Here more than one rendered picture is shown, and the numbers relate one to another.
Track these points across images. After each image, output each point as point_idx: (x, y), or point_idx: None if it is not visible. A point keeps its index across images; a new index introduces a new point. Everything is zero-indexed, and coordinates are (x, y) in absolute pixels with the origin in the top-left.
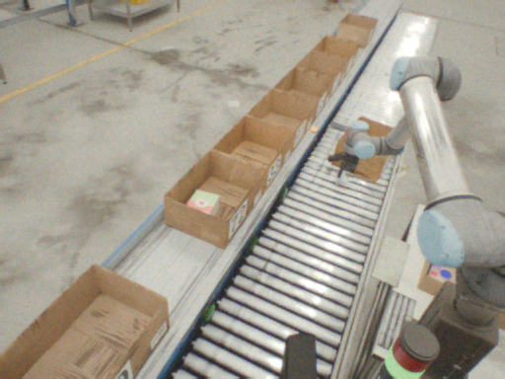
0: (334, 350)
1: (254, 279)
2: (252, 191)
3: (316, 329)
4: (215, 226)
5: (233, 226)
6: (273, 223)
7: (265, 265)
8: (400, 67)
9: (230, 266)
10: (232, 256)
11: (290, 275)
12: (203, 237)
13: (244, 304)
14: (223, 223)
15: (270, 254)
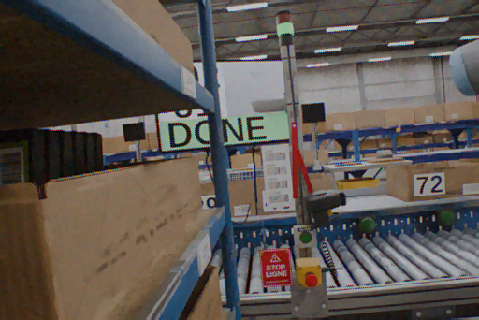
0: (445, 274)
1: (431, 240)
2: (456, 173)
3: (445, 263)
4: (403, 180)
5: (421, 186)
6: None
7: (449, 235)
8: None
9: (401, 208)
10: (409, 204)
11: (465, 243)
12: (400, 196)
13: (405, 244)
14: (406, 174)
15: (463, 233)
